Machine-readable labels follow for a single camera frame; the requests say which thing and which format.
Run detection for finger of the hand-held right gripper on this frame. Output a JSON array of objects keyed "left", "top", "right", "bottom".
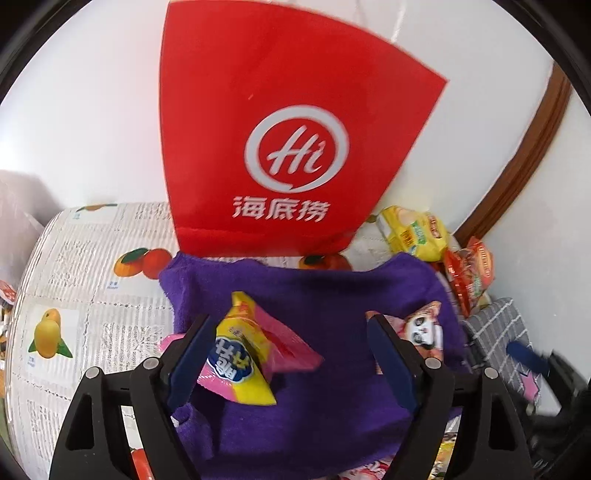
[{"left": 506, "top": 340, "right": 552, "bottom": 377}]

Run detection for purple towel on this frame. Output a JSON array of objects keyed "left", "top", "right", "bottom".
[{"left": 158, "top": 251, "right": 468, "bottom": 478}]

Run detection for red paper bag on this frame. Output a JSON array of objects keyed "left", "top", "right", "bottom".
[{"left": 158, "top": 0, "right": 450, "bottom": 258}]

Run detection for panda print snack packet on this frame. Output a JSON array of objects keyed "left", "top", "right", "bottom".
[{"left": 365, "top": 301, "right": 445, "bottom": 374}]

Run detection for yellow and pink snack packet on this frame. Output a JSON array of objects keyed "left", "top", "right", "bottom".
[{"left": 159, "top": 291, "right": 324, "bottom": 407}]

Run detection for fruit print tablecloth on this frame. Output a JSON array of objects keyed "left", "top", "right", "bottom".
[{"left": 9, "top": 200, "right": 467, "bottom": 480}]

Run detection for brown door frame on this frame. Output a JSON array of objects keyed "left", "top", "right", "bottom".
[{"left": 455, "top": 60, "right": 573, "bottom": 241}]

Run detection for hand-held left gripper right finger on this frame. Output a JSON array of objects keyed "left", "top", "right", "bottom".
[{"left": 367, "top": 313, "right": 534, "bottom": 480}]

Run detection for red chips bag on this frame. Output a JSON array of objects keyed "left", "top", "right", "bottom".
[{"left": 443, "top": 236, "right": 496, "bottom": 317}]

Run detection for yellow chips bag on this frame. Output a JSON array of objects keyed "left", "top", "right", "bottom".
[{"left": 375, "top": 205, "right": 455, "bottom": 260}]

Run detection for grey checked cloth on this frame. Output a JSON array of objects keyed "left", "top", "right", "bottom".
[{"left": 462, "top": 298, "right": 536, "bottom": 384}]

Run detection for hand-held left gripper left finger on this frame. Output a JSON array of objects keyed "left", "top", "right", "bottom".
[{"left": 48, "top": 314, "right": 219, "bottom": 480}]

